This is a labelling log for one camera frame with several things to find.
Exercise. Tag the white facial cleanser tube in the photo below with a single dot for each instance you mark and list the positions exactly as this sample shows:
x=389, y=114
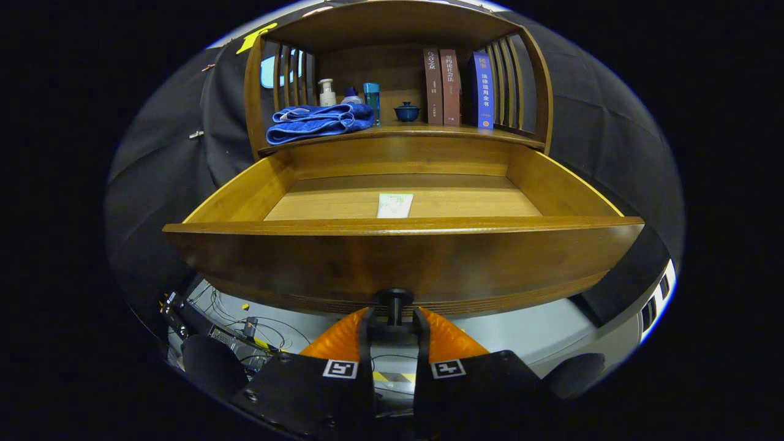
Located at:
x=395, y=206

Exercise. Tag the wooden cabinet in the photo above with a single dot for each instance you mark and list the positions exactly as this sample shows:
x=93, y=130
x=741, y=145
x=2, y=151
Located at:
x=380, y=67

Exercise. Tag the white blue-capped lotion bottle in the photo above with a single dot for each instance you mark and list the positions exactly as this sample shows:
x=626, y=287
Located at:
x=351, y=97

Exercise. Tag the dark brown book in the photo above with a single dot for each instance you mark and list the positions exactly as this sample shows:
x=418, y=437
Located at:
x=433, y=86

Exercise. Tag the blue book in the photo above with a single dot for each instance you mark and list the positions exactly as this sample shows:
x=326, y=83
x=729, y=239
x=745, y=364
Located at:
x=484, y=92

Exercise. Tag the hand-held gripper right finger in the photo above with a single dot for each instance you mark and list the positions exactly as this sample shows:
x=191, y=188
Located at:
x=421, y=343

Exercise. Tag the blue lidded teacup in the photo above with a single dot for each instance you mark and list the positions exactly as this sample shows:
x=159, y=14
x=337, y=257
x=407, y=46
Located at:
x=407, y=113

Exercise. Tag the white pump bottle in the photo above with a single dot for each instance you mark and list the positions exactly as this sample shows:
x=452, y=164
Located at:
x=327, y=95

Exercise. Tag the blue folded towel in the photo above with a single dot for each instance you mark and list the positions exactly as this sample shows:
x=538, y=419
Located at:
x=318, y=119

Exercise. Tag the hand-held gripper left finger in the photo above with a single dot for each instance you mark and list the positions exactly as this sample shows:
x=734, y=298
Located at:
x=365, y=343

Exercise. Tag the white slotted object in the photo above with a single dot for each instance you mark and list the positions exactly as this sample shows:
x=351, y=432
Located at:
x=658, y=300

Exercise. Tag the wooden drawer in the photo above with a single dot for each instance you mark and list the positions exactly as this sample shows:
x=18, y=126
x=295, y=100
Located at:
x=398, y=263

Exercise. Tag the reddish brown book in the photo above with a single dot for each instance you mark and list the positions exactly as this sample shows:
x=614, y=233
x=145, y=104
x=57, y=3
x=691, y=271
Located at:
x=450, y=86

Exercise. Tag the tall teal bottle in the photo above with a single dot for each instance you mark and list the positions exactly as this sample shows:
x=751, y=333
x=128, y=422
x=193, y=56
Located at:
x=372, y=98

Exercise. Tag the wooden countertop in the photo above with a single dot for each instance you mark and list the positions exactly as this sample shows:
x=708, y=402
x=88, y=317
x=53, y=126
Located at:
x=429, y=131

